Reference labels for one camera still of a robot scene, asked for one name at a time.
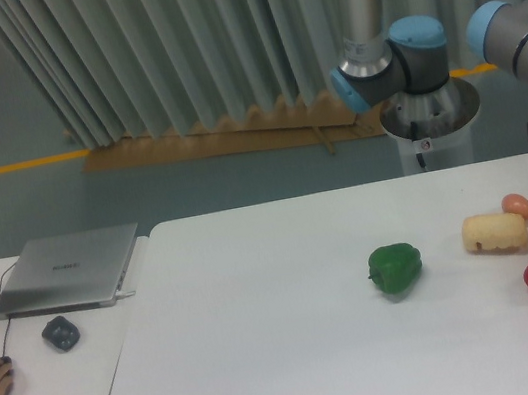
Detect orange egg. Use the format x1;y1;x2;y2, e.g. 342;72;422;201
501;193;528;221

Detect pale yellow bread loaf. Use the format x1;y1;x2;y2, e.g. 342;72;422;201
461;212;528;253

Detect green bell pepper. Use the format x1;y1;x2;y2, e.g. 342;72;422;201
368;242;422;295

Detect brown cardboard sheet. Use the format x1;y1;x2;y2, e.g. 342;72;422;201
83;91;384;173

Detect white usb plug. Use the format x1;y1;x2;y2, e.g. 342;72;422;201
115;290;136;301

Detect grey pleated curtain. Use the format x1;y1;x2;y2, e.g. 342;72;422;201
0;0;528;167

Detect black round controller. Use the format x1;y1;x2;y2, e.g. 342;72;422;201
41;316;81;352

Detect silver laptop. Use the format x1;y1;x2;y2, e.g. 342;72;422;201
0;223;137;318

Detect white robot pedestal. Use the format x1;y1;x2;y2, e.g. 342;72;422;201
379;77;481;176

